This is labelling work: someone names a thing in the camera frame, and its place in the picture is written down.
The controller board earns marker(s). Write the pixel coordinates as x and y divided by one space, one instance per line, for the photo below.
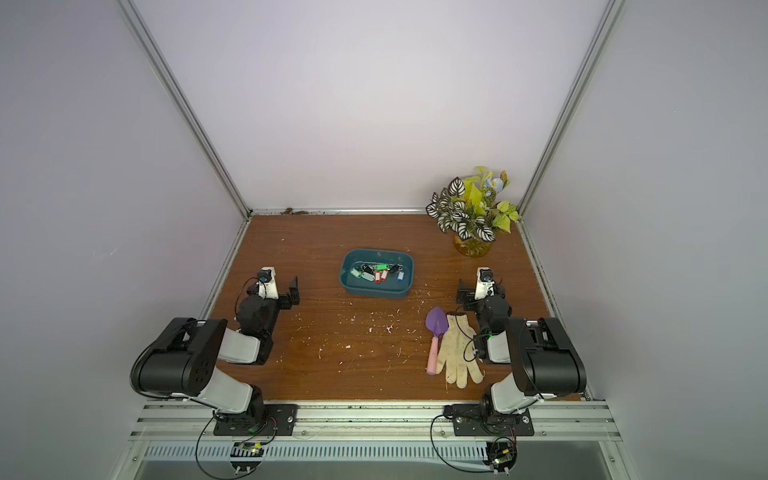
502 454
245 457

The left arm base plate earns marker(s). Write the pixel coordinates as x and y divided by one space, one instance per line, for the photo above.
276 419

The teal plastic storage box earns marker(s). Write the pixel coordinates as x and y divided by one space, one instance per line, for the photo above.
365 261

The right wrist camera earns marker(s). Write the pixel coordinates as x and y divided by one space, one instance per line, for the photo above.
485 284

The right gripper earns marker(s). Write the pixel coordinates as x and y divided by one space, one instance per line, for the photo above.
468 297

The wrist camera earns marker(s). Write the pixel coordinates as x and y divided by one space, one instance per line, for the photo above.
485 284
267 287

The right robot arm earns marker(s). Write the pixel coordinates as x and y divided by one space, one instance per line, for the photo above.
543 361

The left controller board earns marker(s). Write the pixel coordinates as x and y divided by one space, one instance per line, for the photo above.
245 457

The right controller board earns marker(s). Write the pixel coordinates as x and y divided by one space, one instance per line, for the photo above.
502 454

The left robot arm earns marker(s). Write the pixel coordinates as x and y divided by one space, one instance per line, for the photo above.
182 361

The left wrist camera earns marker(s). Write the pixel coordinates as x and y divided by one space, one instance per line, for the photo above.
267 287

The potted plant in yellow vase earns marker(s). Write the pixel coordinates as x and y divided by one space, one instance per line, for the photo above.
470 210

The aluminium front rail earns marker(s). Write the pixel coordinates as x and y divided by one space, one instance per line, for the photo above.
378 420

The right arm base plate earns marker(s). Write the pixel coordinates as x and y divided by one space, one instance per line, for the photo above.
473 420

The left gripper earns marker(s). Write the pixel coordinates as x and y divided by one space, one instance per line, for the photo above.
286 303

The purple trowel with pink handle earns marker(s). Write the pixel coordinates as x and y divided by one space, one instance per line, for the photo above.
437 323

